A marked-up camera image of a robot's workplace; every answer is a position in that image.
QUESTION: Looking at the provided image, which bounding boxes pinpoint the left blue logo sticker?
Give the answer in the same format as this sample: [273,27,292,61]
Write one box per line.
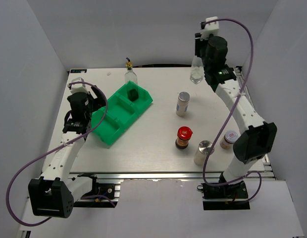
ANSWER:
[70,69,87,73]

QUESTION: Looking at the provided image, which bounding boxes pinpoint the red cap sauce bottle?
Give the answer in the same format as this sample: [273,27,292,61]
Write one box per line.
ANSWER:
[175,126,193,149]

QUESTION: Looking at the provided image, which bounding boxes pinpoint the green three-compartment plastic bin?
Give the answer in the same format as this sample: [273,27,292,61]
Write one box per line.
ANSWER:
[92,84,153,146]

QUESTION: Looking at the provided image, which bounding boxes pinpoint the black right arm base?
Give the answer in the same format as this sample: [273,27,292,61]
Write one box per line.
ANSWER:
[197,181,250,211]

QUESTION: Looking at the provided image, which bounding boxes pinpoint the white shaker blue label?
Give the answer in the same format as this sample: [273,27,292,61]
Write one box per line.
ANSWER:
[176,92,190,117]

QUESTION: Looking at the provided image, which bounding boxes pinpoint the aluminium table frame rail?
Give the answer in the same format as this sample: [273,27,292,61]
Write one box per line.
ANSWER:
[234,66,275,178]

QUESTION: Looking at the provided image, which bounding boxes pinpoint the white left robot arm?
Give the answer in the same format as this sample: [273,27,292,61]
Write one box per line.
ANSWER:
[28,83,107,218]

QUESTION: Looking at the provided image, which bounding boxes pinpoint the white shaker silver lid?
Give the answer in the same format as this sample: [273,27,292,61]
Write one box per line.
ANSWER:
[194,140,214,166]

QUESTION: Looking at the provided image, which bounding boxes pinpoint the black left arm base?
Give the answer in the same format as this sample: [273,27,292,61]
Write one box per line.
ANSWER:
[74,173,118,208]

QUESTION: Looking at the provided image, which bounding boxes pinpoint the white lid spice jar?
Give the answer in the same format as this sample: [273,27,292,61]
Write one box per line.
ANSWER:
[220,130,239,150]

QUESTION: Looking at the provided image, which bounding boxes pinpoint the glass bottle with dark sauce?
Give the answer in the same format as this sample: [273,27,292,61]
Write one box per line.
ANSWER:
[124,58,139,102]

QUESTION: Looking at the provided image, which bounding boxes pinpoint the clear glass bottle gold spout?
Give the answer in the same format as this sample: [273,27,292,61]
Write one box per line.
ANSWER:
[190,56,204,84]

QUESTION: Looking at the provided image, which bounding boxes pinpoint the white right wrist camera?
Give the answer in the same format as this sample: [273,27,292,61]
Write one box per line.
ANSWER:
[200,16,219,41]

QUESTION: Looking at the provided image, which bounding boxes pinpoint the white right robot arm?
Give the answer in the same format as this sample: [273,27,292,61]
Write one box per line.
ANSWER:
[195,33,277,198]

